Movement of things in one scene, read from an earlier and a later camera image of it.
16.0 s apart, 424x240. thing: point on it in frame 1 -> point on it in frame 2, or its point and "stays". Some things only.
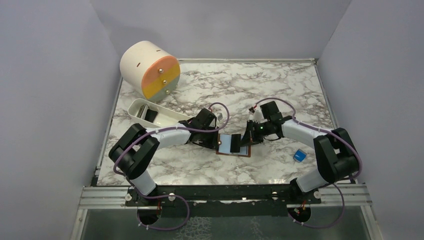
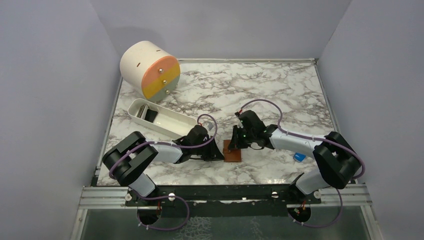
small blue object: x=299 y=155 stays
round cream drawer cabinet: x=150 y=70 stays
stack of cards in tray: x=147 y=114 stays
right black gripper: x=250 y=136 -> x=235 y=143
